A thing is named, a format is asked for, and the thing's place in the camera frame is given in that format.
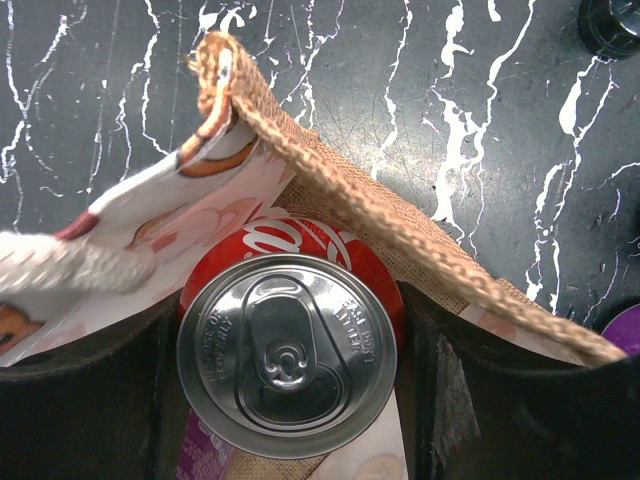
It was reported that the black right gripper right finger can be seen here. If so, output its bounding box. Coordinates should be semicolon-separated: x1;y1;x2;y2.
395;282;639;479

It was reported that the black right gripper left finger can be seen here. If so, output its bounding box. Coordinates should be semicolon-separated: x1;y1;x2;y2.
1;294;189;479

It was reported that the purple soda can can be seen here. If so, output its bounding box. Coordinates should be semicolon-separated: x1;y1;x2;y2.
602;304;640;355
175;410;235;480

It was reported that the red cola can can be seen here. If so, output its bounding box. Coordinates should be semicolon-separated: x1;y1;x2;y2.
176;217;405;460

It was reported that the red capped black bottle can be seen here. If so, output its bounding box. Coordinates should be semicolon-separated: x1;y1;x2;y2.
578;0;639;59

